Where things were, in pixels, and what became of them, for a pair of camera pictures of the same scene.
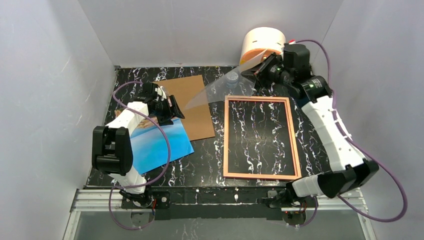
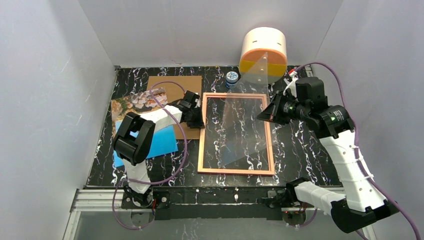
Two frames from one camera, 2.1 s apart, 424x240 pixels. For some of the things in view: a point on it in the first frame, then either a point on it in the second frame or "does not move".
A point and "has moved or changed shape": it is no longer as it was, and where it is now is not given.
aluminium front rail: x=320 y=199 does not move
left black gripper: x=166 y=108 → x=194 y=116
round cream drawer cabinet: x=258 y=43 does not move
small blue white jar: x=232 y=79 does not move
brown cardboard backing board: x=189 y=95 has moved or changed shape
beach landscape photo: x=149 y=147 has moved or changed shape
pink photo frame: x=259 y=141 has moved or changed shape
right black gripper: x=266 y=66 → x=276 y=108
